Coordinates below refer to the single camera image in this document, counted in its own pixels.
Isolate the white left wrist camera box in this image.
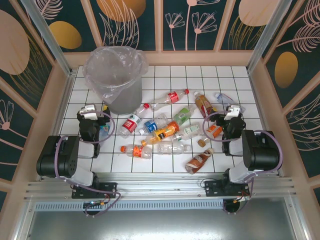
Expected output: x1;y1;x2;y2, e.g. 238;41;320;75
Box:
79;104;98;120

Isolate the blue label clear bottle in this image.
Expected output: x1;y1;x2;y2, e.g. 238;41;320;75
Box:
138;112;169;136

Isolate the slotted grey cable duct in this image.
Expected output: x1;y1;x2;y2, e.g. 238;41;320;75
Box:
33;199;291;212

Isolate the red label water bottle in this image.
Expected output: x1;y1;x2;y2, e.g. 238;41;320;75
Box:
120;103;150;138

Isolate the white green label bottle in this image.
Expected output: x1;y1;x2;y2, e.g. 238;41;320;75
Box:
174;122;201;141

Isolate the clear bottle without label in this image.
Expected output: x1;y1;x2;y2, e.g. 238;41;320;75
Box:
156;141;192;156

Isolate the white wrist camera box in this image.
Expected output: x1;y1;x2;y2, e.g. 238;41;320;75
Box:
79;104;98;120
224;104;241;118

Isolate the grey metal panel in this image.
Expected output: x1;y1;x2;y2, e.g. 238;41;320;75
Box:
24;211;310;240

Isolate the brown tea bottle white cap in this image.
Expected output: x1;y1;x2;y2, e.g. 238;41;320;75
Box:
193;91;217;118

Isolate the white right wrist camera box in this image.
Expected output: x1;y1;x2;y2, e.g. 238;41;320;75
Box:
224;104;241;118

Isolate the clear bottle orange cap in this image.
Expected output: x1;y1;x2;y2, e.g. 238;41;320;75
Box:
119;144;153;160

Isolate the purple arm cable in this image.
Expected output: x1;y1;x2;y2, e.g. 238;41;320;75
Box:
54;111;122;218
202;111;284;216

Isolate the grey mesh waste bin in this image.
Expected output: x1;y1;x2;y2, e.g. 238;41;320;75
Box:
86;46;144;115

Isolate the clear bottle pale cap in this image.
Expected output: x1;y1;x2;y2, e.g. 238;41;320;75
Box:
214;92;246;113

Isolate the orange juice bottle yellow cap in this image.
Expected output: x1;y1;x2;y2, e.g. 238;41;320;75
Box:
141;121;180;147

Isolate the orange white label bottle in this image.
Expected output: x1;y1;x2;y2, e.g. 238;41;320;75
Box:
206;124;224;139

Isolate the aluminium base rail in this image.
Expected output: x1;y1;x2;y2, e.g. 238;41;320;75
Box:
23;172;297;201

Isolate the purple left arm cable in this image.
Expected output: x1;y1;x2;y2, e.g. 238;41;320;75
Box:
54;111;122;218

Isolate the red label cola bottle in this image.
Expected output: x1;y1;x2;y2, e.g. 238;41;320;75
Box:
150;88;190;111

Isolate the brown milk tea bottle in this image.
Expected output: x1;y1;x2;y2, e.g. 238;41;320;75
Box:
184;147;215;175

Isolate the green label clear bottle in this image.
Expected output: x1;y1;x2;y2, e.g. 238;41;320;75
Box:
172;104;197;126

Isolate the aluminium frame post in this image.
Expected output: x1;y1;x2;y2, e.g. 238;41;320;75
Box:
246;0;301;75
21;0;77;77

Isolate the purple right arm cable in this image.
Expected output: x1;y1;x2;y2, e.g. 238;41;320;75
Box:
202;111;284;216

